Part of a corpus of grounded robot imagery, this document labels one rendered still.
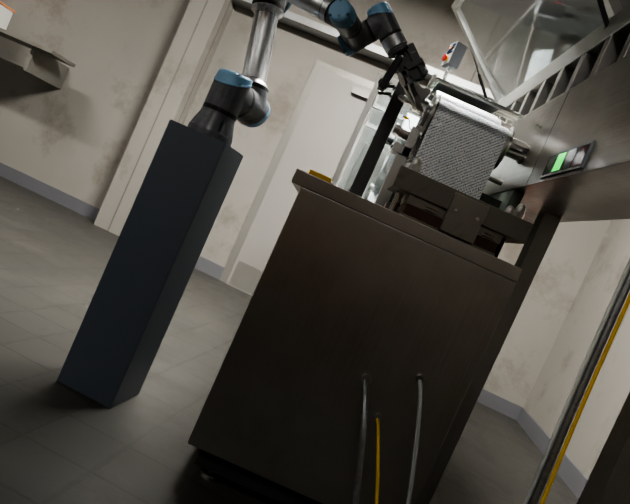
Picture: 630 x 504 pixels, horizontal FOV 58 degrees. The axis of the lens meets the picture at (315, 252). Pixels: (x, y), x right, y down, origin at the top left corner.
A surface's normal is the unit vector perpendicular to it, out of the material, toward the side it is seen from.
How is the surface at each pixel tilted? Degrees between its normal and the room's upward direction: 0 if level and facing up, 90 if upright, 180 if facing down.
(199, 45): 90
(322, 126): 90
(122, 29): 90
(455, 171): 90
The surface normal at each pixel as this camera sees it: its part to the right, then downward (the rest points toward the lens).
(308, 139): -0.14, -0.03
